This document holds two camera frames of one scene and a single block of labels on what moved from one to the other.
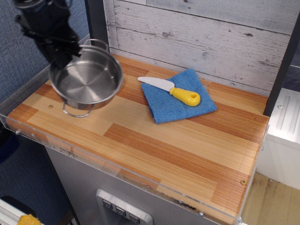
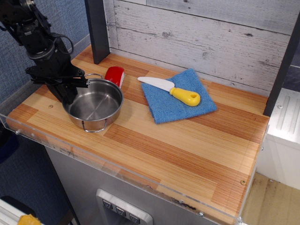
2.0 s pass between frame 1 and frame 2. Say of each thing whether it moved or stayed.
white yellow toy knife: stayed
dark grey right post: stayed
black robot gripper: moved
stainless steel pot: moved
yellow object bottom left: stayed
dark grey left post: stayed
